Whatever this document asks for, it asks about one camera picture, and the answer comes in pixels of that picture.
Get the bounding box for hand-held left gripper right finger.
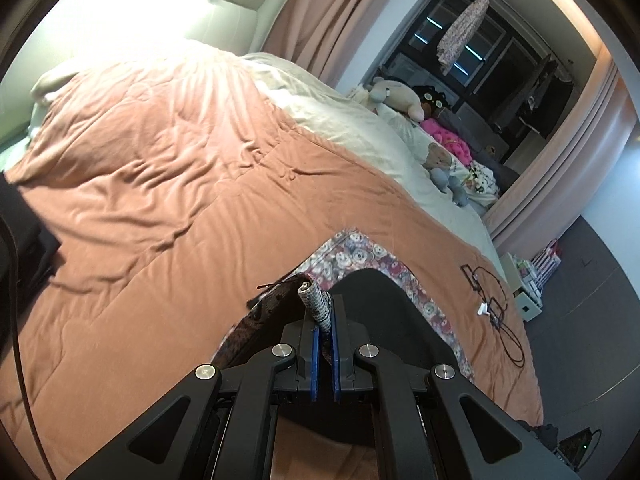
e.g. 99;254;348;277
331;294;581;480

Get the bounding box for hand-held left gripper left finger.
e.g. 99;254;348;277
65;306;321;480

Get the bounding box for black pants with floral lining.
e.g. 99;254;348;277
210;229;476;386

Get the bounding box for white bedside cabinet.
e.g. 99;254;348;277
500;252;544;322

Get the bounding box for grey plush toy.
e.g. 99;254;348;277
431;167;470;206

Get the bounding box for orange-brown blanket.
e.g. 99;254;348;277
0;55;546;480

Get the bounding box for brown teddy bear plush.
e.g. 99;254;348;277
424;142;455;172

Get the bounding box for cream bed sheet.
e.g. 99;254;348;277
240;52;516;291

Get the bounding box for white printed cloth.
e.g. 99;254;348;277
464;160;502;202

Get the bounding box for pink striped bag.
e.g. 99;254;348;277
531;239;564;287

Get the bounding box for pink plush cloth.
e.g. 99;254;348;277
420;117;473;163

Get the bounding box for black device with green light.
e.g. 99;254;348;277
556;426;602;467

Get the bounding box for grey sofa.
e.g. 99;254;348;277
435;102;521;187

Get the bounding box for cream plush toy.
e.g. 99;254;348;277
367;77;426;123

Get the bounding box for brown plush toy with goggles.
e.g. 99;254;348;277
415;85;453;118

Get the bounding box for pink curtain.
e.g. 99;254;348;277
482;45;640;241
262;0;416;93

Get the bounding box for dark glass window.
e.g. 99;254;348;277
387;0;598;171

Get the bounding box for white headboard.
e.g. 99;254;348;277
75;0;292;56

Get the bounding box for dark hanging clothes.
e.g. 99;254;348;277
529;59;574;122

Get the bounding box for hanging floral garment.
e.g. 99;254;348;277
436;0;490;73

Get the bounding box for white pillow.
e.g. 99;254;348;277
30;57;89;109

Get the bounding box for black cable bundle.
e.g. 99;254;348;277
460;262;526;367

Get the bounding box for thin black cable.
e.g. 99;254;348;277
0;215;56;480

